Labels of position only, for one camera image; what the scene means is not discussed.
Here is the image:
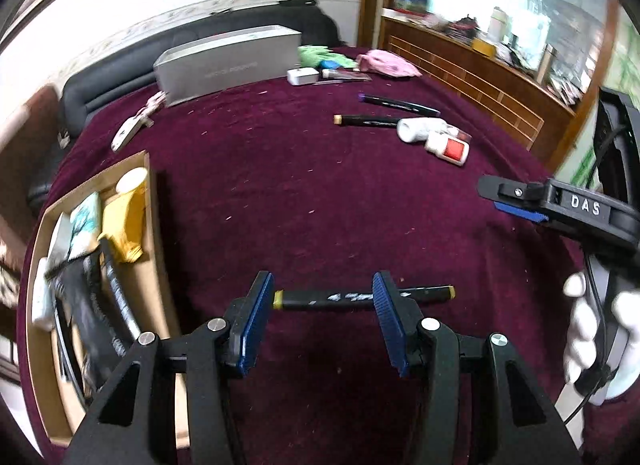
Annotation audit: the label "brown cardboard box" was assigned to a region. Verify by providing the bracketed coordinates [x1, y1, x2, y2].
[22, 149, 191, 450]

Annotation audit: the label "green cloth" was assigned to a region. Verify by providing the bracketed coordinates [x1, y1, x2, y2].
[298, 45, 358, 69]

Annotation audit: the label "teal tissue packet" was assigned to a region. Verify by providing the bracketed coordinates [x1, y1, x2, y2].
[68, 192, 102, 258]

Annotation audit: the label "black leather sofa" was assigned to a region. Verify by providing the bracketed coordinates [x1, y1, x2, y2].
[26, 0, 344, 214]

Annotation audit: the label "white car key fob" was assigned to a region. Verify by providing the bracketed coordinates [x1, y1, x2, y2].
[111, 116, 144, 152]

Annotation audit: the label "white charger block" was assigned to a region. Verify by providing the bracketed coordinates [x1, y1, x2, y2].
[286, 68, 320, 86]

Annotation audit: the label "brown upholstered headboard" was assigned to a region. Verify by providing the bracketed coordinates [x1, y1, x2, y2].
[0, 85, 58, 258]

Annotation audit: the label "black marker cream cap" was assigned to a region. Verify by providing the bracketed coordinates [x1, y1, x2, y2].
[99, 237, 141, 341]

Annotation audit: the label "white pill bottle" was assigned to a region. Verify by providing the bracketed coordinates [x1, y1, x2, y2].
[396, 118, 448, 144]

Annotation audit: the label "white small bottle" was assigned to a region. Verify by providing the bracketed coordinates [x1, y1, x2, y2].
[32, 257, 54, 332]

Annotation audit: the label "black marker purple cap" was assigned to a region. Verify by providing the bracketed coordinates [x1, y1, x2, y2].
[358, 94, 440, 118]

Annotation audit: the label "maroon velvet bedspread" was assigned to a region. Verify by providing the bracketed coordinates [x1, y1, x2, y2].
[16, 47, 601, 465]

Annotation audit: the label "black snack packet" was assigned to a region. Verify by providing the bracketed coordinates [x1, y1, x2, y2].
[46, 247, 134, 404]

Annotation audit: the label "white gloved right hand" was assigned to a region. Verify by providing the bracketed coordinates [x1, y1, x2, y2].
[563, 271, 640, 405]

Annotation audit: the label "yellow snack pouch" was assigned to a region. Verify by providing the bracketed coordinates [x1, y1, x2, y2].
[99, 166, 149, 263]

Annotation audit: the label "wooden dresser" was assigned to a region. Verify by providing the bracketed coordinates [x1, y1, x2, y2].
[378, 17, 575, 172]

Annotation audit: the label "grey paper gift bag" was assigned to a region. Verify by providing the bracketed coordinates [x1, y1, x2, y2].
[154, 25, 302, 106]

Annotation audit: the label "black marker yellow caps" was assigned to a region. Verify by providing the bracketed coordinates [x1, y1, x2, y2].
[272, 285, 456, 311]

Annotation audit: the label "black marker tan cap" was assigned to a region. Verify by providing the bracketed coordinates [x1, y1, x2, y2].
[333, 114, 400, 128]

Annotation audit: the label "red white small box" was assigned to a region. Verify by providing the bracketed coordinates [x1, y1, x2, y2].
[424, 132, 470, 166]

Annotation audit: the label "pink cloth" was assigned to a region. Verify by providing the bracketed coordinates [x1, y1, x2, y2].
[356, 49, 421, 78]

